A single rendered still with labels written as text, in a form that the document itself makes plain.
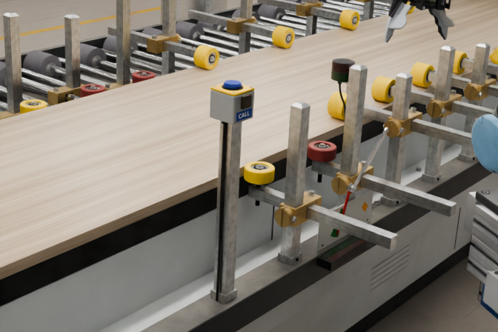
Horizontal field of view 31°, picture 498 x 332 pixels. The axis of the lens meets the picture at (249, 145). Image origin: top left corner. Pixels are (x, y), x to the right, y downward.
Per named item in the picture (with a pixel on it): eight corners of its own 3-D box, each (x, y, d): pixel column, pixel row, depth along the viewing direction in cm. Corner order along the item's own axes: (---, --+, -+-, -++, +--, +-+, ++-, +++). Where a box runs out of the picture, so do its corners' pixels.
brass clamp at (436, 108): (462, 110, 287) (464, 95, 285) (441, 120, 277) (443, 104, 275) (444, 106, 291) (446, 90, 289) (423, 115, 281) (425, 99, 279)
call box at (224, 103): (253, 121, 201) (255, 87, 198) (233, 128, 195) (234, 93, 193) (229, 113, 205) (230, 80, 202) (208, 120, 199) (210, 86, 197)
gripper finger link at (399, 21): (387, 40, 195) (413, 4, 194) (374, 33, 200) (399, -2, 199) (396, 47, 197) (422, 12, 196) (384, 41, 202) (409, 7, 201)
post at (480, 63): (470, 180, 311) (490, 43, 294) (466, 183, 309) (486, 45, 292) (461, 177, 313) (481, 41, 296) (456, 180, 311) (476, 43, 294)
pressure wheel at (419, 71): (433, 60, 313) (422, 75, 310) (436, 77, 319) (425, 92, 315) (417, 56, 316) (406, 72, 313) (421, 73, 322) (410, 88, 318)
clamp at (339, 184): (372, 183, 254) (374, 167, 252) (345, 197, 244) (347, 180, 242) (355, 178, 257) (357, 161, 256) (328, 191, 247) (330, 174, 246)
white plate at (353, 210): (370, 221, 259) (374, 189, 255) (318, 252, 240) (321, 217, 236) (369, 221, 259) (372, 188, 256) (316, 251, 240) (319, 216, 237)
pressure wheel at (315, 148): (339, 181, 260) (342, 144, 256) (322, 190, 254) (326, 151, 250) (316, 173, 265) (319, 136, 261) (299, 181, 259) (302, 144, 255)
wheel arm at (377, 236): (396, 248, 219) (398, 232, 218) (389, 253, 217) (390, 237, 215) (256, 196, 245) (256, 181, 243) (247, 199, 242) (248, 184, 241)
